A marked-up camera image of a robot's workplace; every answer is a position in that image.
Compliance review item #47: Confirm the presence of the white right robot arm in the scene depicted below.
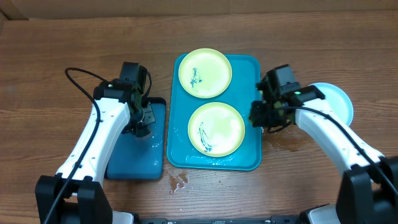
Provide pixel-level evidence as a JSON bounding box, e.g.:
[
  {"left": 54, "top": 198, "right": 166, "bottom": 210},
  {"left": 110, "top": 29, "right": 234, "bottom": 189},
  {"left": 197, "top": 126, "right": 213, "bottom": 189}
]
[{"left": 249, "top": 65, "right": 397, "bottom": 224}]

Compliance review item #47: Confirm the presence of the teal serving tray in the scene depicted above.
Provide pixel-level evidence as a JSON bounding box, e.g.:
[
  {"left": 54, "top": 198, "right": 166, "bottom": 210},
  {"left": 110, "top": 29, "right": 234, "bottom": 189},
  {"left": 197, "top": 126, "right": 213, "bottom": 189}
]
[{"left": 166, "top": 54, "right": 262, "bottom": 171}]

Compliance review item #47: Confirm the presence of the yellow plate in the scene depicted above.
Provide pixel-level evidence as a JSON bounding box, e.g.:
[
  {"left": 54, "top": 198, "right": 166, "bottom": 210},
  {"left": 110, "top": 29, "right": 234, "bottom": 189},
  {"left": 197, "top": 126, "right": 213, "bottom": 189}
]
[
  {"left": 178, "top": 48, "right": 233, "bottom": 98},
  {"left": 188, "top": 102, "right": 246, "bottom": 157}
]

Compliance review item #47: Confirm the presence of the light blue plate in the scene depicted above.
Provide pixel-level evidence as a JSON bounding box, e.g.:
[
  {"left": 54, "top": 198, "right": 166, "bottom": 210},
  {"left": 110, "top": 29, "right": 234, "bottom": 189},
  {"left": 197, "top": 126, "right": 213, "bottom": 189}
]
[{"left": 312, "top": 82, "right": 354, "bottom": 126}]

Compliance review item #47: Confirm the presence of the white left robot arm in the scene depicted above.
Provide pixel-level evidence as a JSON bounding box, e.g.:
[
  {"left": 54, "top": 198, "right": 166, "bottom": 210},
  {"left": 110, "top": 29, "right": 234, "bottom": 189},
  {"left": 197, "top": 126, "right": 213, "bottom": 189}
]
[{"left": 35, "top": 62, "right": 155, "bottom": 223}]

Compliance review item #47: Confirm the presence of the dark blue water tray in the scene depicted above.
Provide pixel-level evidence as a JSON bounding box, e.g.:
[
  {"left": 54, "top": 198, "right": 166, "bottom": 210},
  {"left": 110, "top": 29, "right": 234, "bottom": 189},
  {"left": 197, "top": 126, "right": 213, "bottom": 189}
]
[{"left": 104, "top": 97, "right": 167, "bottom": 180}]

